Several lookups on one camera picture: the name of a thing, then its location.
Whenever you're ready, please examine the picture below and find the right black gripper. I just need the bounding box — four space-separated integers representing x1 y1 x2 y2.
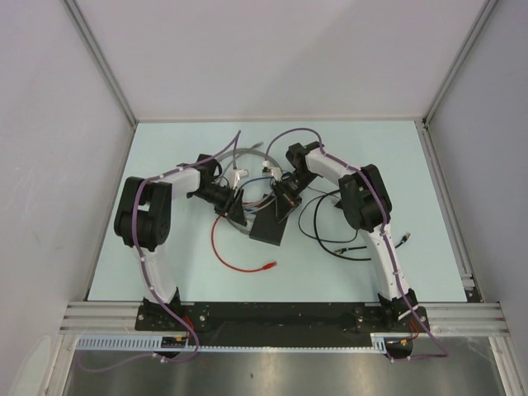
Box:
271 172 318 224

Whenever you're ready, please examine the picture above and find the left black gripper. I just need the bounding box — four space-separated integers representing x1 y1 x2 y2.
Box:
191 183 247 226

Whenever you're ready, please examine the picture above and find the black network switch box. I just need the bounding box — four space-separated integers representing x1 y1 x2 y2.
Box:
249 195 299 246

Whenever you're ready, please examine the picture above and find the blue ethernet cable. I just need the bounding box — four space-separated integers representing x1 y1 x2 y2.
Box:
238 177 276 214

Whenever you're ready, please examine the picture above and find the grey ethernet cable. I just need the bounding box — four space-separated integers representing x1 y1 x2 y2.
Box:
214 141 273 236

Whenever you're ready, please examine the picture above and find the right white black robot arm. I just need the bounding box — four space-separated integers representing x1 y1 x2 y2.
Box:
272 142 418 331

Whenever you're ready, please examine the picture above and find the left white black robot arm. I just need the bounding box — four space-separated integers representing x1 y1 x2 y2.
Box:
114 154 247 330

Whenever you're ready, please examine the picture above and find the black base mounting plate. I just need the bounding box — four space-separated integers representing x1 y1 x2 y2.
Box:
134 300 429 347

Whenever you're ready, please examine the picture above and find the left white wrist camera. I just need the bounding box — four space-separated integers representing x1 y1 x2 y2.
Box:
229 168 249 188

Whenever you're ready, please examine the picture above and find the thin black adapter cable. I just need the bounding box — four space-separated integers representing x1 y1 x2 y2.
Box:
296 187 360 244

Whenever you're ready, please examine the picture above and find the black power cord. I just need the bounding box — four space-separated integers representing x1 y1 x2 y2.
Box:
311 194 413 262

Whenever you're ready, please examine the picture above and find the red ethernet cable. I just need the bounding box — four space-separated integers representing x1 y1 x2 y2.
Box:
210 216 278 273

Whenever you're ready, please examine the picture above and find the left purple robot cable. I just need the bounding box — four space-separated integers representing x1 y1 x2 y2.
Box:
78 130 243 372

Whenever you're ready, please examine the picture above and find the white slotted cable duct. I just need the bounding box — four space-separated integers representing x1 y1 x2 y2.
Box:
76 333 413 354

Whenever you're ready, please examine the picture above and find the aluminium rail frame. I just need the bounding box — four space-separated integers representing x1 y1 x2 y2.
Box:
62 120 507 351

